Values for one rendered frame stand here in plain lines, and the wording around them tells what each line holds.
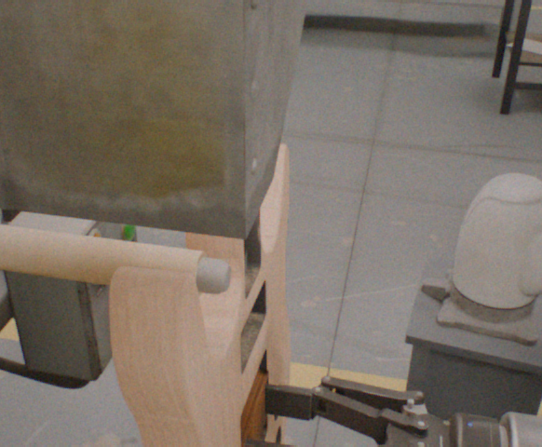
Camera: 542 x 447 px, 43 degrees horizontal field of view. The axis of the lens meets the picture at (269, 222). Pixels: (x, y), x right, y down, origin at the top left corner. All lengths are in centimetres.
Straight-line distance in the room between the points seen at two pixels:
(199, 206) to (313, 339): 208
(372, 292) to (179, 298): 219
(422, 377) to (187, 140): 117
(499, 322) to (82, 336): 78
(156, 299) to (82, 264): 11
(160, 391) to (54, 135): 20
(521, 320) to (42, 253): 101
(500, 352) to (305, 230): 169
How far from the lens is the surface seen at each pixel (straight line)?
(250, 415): 61
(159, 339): 39
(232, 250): 51
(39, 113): 26
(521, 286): 128
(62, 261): 49
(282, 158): 65
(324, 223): 294
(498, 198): 123
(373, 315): 245
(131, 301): 39
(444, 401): 140
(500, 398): 137
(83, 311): 81
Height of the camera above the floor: 152
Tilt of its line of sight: 31 degrees down
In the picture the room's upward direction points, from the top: 1 degrees clockwise
